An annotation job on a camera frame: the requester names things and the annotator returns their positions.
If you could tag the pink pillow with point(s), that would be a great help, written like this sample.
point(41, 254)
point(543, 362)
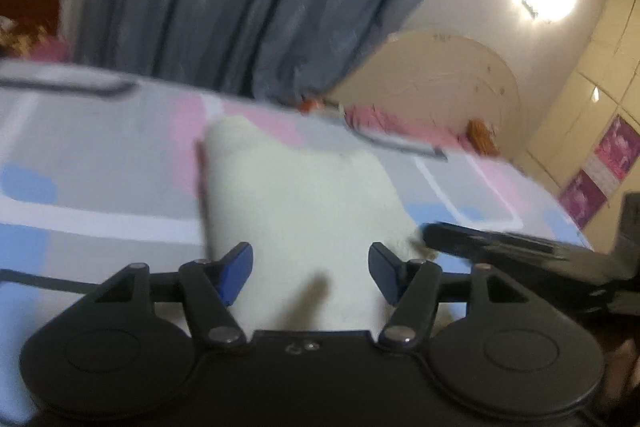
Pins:
point(47, 49)

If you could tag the pastel patterned bed sheet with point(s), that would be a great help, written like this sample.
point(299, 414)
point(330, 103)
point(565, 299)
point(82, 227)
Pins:
point(100, 132)

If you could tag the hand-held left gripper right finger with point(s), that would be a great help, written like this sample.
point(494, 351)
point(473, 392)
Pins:
point(384, 268)

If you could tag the cream white small garment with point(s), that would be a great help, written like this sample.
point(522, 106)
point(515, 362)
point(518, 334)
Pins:
point(300, 207)

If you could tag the orange cloth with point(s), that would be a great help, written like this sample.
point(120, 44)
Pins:
point(482, 134)

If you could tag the cream wardrobe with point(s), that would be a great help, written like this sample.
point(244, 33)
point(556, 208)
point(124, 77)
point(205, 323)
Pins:
point(590, 97)

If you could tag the pink bedding cloth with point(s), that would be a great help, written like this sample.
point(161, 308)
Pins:
point(395, 124)

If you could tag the person's right forearm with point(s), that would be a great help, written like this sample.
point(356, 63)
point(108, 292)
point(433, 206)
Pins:
point(625, 359)

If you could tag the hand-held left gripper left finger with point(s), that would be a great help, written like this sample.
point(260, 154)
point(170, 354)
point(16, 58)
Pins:
point(236, 268)

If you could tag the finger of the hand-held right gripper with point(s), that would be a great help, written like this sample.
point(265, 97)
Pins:
point(480, 244)

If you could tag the pink wall poster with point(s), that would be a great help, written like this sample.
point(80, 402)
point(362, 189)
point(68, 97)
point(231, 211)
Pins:
point(582, 199)
point(617, 147)

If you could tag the beige arched headboard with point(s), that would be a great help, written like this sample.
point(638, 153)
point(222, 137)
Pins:
point(440, 82)

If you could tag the small orange toy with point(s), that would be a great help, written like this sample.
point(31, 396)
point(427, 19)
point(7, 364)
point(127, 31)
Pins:
point(309, 105)

